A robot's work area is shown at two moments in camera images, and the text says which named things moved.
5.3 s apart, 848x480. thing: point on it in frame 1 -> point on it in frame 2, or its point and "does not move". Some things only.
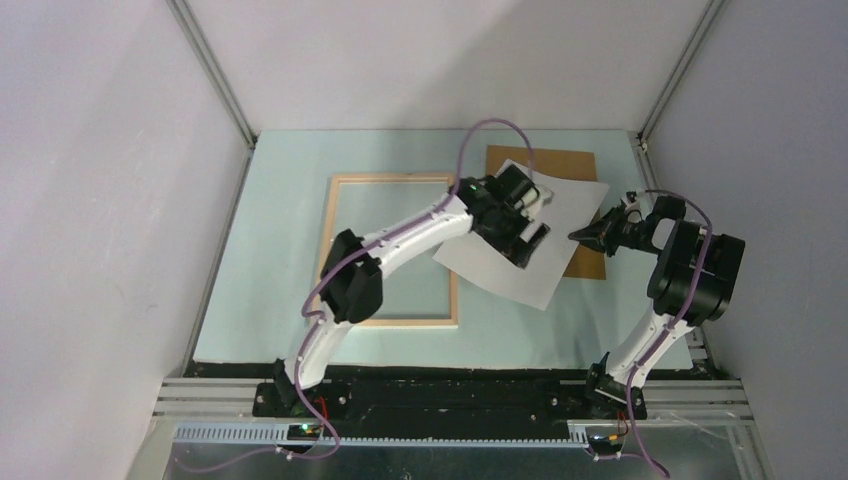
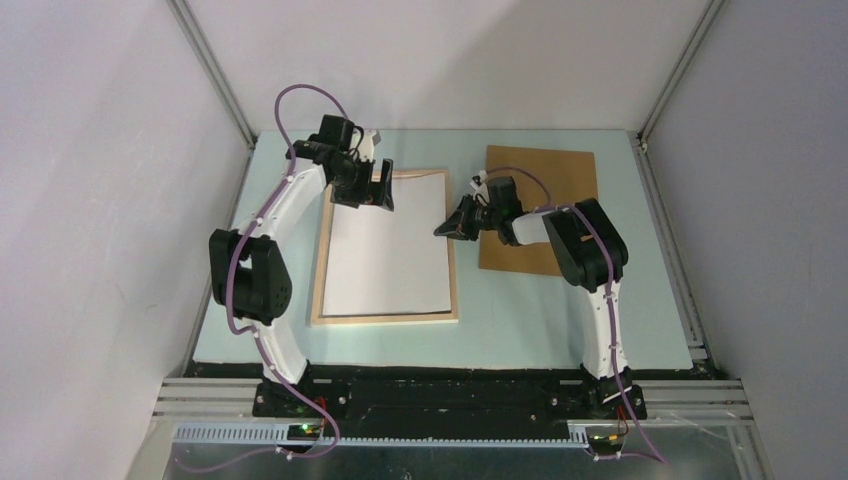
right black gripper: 599,235 -> 453,227
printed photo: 566,216 -> 383,261
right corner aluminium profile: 710,16 does not move
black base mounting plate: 360,393 does not move
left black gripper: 512,246 -> 370,192
